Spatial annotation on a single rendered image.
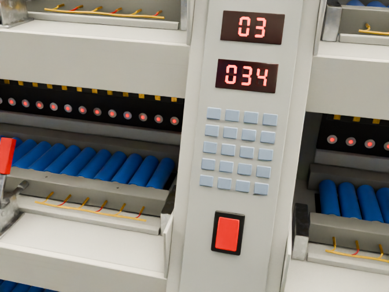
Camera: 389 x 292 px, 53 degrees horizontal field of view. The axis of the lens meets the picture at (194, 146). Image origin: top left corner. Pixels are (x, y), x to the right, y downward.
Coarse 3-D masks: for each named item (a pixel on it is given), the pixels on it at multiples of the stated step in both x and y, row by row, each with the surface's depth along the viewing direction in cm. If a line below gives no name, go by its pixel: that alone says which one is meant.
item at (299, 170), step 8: (312, 112) 49; (304, 120) 49; (312, 120) 49; (320, 120) 49; (40, 128) 57; (304, 128) 49; (312, 128) 49; (104, 136) 55; (304, 136) 49; (312, 136) 49; (168, 144) 53; (304, 144) 50; (312, 144) 49; (304, 152) 50; (312, 152) 49; (304, 160) 50; (312, 160) 50; (304, 168) 50; (352, 168) 49; (296, 176) 50; (304, 176) 50
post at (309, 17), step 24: (312, 0) 29; (192, 24) 31; (312, 24) 29; (192, 48) 31; (312, 48) 29; (192, 72) 31; (192, 96) 31; (192, 120) 32; (288, 120) 30; (192, 144) 32; (288, 144) 30; (288, 168) 31; (288, 192) 31; (288, 216) 31; (168, 264) 33; (168, 288) 34
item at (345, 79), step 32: (352, 0) 42; (384, 0) 42; (320, 32) 28; (352, 32) 35; (384, 32) 33; (320, 64) 30; (352, 64) 29; (384, 64) 29; (320, 96) 31; (352, 96) 30; (384, 96) 30
